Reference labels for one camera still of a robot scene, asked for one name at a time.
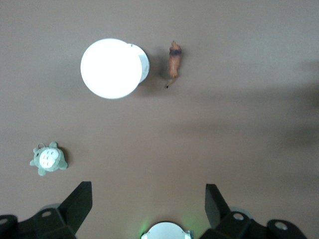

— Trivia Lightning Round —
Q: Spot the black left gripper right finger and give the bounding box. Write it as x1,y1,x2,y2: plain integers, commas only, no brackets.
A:
199,183,309,239

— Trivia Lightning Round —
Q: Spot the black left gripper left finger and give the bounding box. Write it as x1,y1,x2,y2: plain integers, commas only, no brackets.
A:
0,181,93,239

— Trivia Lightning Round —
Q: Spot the brown lion statue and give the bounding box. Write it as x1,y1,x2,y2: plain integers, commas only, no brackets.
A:
163,40,183,90

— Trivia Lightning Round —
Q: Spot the grey-green totoro plush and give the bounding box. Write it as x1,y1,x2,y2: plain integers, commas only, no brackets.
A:
29,141,68,177

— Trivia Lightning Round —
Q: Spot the white round desk lamp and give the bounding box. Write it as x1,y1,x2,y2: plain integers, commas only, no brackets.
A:
80,38,151,100

